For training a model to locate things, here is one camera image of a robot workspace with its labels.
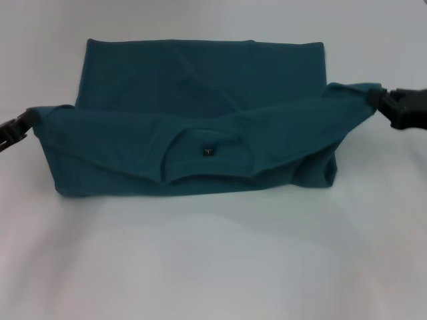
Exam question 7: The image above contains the teal blue FREE! t-shirt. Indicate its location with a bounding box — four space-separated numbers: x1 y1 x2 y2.
25 38 384 197

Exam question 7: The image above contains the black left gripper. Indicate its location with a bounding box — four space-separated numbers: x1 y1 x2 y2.
0 109 41 156

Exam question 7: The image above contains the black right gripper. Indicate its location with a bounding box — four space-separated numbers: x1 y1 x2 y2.
366 88 427 131

